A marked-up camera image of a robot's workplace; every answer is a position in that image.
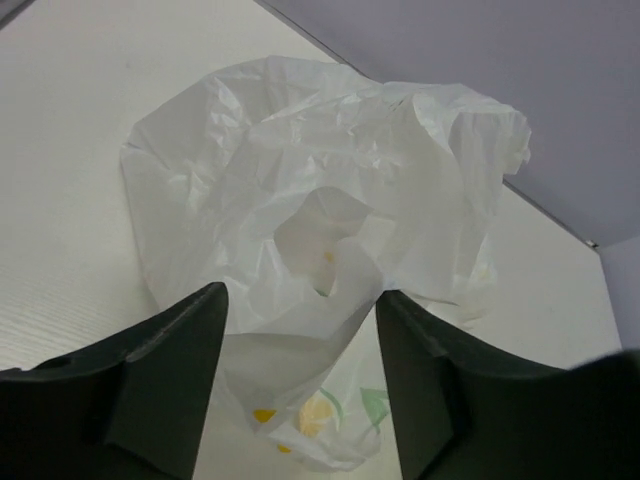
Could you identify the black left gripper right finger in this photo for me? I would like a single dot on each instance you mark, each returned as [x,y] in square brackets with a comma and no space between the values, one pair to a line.
[464,409]

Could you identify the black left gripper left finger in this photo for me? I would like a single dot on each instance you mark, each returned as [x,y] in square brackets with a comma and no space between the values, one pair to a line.
[131,406]

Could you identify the white plastic bag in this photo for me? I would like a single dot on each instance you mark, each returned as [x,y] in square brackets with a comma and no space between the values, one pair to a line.
[309,190]

